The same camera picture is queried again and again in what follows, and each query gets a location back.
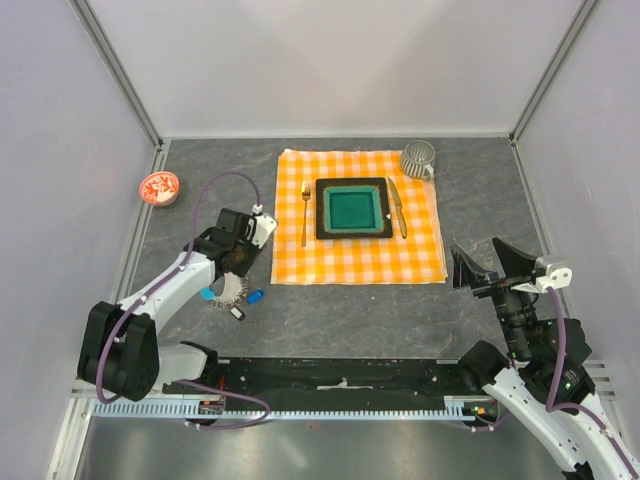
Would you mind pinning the striped mug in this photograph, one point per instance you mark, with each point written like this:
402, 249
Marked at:
417, 160

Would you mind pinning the blue key tag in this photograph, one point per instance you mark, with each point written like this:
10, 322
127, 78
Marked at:
255, 296

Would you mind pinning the gold fork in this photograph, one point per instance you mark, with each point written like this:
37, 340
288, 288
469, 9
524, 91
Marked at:
306, 196

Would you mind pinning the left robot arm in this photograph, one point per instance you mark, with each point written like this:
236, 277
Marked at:
120, 353

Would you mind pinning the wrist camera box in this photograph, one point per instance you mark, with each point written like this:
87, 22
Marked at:
263, 226
549, 271

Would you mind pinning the black yellow key tag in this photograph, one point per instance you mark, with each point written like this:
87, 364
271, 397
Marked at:
237, 313

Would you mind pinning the large keyring organiser with rings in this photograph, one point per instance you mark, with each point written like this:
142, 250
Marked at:
227, 292

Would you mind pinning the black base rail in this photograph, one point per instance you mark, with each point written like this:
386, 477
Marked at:
344, 384

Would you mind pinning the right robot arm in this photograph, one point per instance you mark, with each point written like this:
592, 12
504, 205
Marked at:
542, 380

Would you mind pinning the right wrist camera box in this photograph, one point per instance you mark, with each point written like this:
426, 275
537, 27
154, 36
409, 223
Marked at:
549, 271

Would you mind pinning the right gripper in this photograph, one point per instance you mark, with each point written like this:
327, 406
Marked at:
516, 266

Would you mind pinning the black teal square plate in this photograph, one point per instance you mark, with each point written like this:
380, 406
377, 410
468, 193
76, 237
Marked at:
352, 208

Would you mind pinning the red white patterned bowl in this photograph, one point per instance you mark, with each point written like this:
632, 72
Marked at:
159, 188

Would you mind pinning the gold knife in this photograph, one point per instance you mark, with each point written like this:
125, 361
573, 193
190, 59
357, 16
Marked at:
398, 208

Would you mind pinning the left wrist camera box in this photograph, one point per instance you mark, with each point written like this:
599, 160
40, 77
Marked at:
263, 226

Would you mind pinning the white cable duct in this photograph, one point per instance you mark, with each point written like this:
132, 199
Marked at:
201, 409

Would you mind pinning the orange checkered cloth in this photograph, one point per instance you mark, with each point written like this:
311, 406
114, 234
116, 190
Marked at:
418, 259

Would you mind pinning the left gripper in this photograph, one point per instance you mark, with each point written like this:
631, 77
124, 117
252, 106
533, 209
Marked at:
241, 270

